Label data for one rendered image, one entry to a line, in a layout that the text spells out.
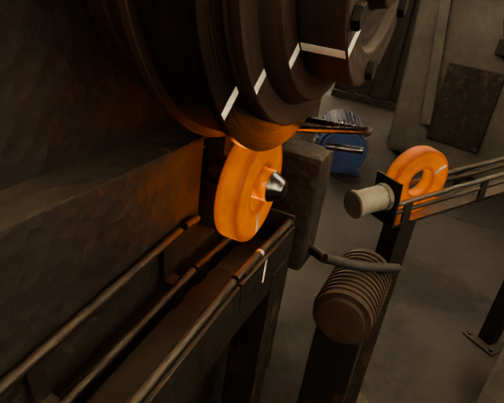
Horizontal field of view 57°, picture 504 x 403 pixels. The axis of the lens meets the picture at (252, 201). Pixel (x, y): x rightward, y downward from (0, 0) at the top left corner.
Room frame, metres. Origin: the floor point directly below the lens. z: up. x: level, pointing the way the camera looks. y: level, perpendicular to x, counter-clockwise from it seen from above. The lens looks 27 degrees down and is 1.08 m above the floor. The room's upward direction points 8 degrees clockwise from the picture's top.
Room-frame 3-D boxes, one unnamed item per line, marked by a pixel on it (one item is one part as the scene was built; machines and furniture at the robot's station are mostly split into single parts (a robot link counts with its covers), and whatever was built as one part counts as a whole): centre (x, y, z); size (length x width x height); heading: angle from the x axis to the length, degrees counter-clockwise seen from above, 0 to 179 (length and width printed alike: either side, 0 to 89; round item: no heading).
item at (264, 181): (0.59, 0.04, 0.82); 0.17 x 0.04 x 0.04; 67
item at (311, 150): (0.80, -0.08, 0.68); 0.11 x 0.08 x 0.24; 67
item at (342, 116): (2.81, -0.49, 0.17); 0.57 x 0.31 x 0.34; 177
